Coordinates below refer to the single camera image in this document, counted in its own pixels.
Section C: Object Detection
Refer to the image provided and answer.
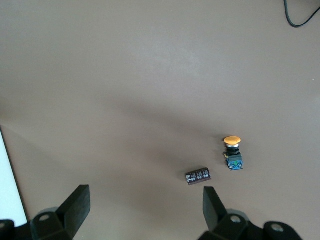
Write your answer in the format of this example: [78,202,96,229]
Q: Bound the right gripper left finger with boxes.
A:
[29,184,91,240]

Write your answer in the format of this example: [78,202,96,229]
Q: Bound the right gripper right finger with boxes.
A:
[199,186,252,240]

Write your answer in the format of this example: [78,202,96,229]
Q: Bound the white drawer cabinet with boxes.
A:
[0,124,29,225]

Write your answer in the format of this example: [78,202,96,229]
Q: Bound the yellow push button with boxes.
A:
[223,135,245,172]

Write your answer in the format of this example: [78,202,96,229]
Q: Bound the black cylindrical capacitor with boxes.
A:
[185,168,213,187]

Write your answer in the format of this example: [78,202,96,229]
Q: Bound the thin black looped cable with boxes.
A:
[283,0,320,28]

